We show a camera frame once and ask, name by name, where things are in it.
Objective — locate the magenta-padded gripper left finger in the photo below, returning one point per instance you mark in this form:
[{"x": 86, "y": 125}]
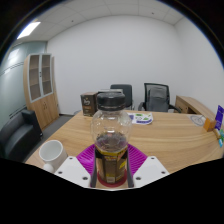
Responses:
[{"x": 72, "y": 169}]

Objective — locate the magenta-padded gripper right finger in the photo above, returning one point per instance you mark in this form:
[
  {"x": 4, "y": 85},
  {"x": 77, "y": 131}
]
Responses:
[{"x": 149, "y": 169}]

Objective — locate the clear bottle with black cap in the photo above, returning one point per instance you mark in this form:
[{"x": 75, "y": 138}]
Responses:
[{"x": 111, "y": 133}]

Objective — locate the white mug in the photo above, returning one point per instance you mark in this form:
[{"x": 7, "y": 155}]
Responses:
[{"x": 53, "y": 153}]

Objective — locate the black leather sofa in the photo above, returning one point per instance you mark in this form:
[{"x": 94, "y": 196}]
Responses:
[{"x": 16, "y": 136}]

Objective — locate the small dark brown box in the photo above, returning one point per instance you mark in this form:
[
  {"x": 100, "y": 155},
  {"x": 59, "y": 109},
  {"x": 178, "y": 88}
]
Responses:
[{"x": 88, "y": 104}]

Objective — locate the round white printed disc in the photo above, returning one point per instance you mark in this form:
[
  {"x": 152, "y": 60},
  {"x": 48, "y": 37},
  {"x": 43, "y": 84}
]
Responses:
[{"x": 198, "y": 120}]

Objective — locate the grey mesh-back office chair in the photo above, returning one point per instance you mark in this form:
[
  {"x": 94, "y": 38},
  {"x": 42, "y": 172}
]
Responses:
[{"x": 158, "y": 98}]

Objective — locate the orange wooden box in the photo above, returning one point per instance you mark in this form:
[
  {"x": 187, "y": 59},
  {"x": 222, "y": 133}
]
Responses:
[{"x": 209, "y": 124}]

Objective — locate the small light blue box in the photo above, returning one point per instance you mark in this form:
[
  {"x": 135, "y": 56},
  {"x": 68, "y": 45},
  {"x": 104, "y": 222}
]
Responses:
[{"x": 220, "y": 142}]

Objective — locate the wooden side desk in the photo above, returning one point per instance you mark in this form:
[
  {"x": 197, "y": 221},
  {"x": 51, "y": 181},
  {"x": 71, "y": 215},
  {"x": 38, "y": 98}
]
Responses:
[{"x": 193, "y": 106}]

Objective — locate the black office chair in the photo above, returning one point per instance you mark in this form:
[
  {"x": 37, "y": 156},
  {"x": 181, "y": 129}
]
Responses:
[{"x": 128, "y": 93}]

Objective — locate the wooden cabinet with glass doors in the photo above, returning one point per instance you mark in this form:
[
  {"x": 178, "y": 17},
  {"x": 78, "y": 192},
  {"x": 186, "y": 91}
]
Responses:
[{"x": 41, "y": 93}]

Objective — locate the wide dark brown box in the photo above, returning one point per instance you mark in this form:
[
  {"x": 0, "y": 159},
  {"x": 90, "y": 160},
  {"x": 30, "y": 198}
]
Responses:
[{"x": 103, "y": 90}]

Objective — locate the purple card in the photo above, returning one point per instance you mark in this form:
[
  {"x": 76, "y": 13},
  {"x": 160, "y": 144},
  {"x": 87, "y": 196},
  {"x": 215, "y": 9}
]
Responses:
[{"x": 220, "y": 117}]

